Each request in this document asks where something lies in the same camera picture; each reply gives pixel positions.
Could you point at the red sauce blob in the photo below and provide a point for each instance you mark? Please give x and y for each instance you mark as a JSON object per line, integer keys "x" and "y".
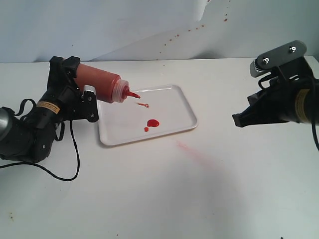
{"x": 151, "y": 123}

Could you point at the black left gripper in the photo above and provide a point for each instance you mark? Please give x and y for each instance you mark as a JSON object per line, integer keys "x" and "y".
{"x": 63, "y": 94}

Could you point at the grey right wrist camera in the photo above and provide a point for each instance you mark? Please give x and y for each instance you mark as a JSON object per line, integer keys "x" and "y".
{"x": 276, "y": 57}

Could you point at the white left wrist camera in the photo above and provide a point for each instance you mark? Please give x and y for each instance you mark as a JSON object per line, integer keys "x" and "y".
{"x": 88, "y": 94}

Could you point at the white rectangular plastic tray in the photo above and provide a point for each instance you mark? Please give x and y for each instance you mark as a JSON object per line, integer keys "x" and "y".
{"x": 122, "y": 123}

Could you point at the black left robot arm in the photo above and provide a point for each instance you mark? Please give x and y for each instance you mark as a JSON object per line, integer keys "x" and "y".
{"x": 29, "y": 137}

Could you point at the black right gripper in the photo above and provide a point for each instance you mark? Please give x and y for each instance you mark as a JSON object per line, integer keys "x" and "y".
{"x": 288, "y": 98}

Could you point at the red sauce squeeze bottle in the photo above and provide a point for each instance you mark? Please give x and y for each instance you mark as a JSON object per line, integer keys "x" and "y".
{"x": 109, "y": 87}

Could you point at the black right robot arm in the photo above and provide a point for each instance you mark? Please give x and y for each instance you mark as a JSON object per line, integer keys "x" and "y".
{"x": 264, "y": 83}

